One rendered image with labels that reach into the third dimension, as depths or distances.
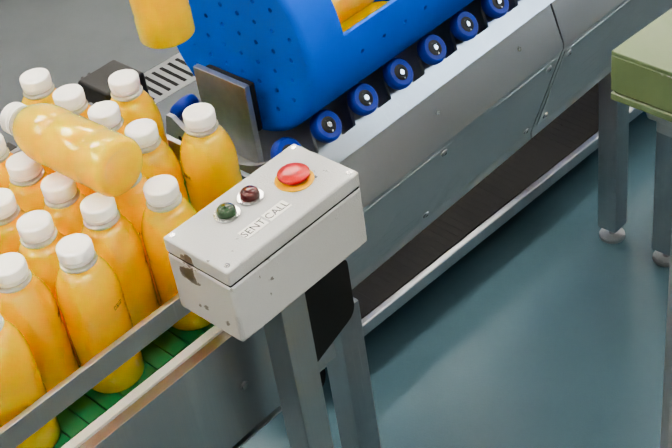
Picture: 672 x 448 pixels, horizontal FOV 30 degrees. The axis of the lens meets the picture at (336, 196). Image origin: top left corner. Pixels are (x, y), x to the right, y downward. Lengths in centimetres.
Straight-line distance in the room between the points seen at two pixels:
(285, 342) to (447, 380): 122
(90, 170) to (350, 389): 76
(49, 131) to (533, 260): 166
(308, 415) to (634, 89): 56
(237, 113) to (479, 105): 41
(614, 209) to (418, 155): 112
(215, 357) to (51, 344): 20
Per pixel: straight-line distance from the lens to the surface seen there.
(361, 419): 206
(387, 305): 259
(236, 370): 153
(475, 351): 269
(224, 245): 129
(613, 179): 281
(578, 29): 207
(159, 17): 150
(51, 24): 416
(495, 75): 192
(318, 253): 136
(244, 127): 167
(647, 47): 159
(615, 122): 272
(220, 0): 163
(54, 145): 142
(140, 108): 161
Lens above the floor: 191
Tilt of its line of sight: 38 degrees down
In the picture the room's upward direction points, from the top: 9 degrees counter-clockwise
